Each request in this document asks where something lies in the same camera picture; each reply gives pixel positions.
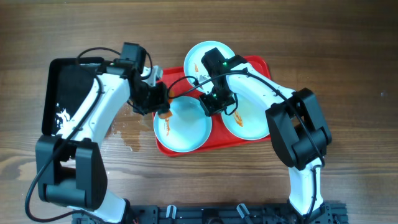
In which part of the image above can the light blue plate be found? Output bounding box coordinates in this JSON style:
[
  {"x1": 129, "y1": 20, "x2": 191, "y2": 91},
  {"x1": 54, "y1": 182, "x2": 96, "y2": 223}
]
[
  {"x1": 221, "y1": 95, "x2": 269, "y2": 141},
  {"x1": 183, "y1": 40, "x2": 235, "y2": 86},
  {"x1": 154, "y1": 96, "x2": 212, "y2": 153}
]

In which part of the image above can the black water tray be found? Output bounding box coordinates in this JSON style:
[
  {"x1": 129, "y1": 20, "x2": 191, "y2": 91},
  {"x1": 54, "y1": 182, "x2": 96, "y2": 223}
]
[{"x1": 42, "y1": 57, "x2": 104, "y2": 136}]

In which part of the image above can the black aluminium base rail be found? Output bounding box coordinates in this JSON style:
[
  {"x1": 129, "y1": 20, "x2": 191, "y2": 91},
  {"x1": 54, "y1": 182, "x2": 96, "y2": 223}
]
[{"x1": 72, "y1": 202, "x2": 349, "y2": 224}]

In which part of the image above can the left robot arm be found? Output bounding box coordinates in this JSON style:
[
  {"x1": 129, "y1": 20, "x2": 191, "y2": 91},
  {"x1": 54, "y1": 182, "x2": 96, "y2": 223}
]
[{"x1": 32, "y1": 57, "x2": 169, "y2": 223}]

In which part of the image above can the green orange sponge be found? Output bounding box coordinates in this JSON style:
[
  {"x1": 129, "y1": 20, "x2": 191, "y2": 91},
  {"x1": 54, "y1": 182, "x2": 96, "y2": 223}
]
[{"x1": 158, "y1": 90, "x2": 175, "y2": 119}]

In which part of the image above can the red plastic serving tray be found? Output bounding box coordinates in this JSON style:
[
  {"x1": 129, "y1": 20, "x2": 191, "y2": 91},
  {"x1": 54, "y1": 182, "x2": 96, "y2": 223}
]
[{"x1": 153, "y1": 55, "x2": 271, "y2": 157}]

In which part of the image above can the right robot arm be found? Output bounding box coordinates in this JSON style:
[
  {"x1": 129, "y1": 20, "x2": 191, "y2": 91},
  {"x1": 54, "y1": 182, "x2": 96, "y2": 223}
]
[{"x1": 200, "y1": 56, "x2": 332, "y2": 221}]

